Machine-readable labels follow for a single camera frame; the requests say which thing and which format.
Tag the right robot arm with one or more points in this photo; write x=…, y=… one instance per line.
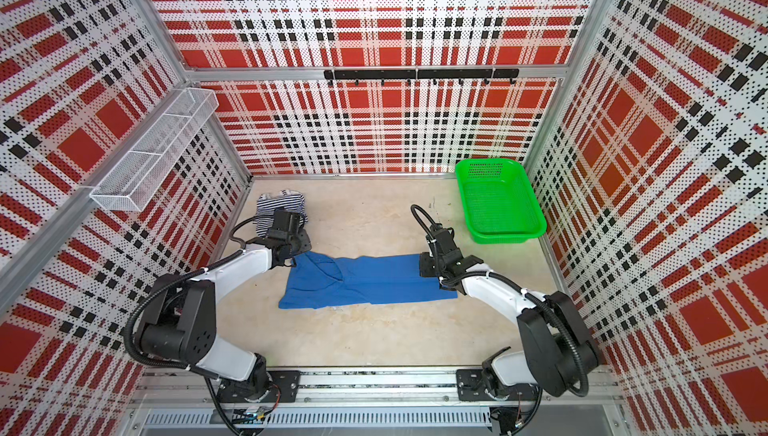
x=558, y=351

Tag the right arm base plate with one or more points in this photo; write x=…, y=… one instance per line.
x=479, y=384

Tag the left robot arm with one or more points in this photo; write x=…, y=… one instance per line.
x=175, y=326

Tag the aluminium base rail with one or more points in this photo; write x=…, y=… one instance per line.
x=410, y=400

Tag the black hook rail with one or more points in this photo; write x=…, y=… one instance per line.
x=423, y=74

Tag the blue white striped tank top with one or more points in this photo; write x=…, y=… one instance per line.
x=268, y=203

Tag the green plastic basket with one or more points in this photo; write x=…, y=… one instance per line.
x=498, y=200

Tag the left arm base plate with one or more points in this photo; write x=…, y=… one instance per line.
x=263, y=387

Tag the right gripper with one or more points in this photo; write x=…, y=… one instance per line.
x=425, y=259

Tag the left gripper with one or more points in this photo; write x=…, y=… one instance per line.
x=306, y=244

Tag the white wire mesh shelf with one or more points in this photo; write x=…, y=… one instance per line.
x=133, y=181

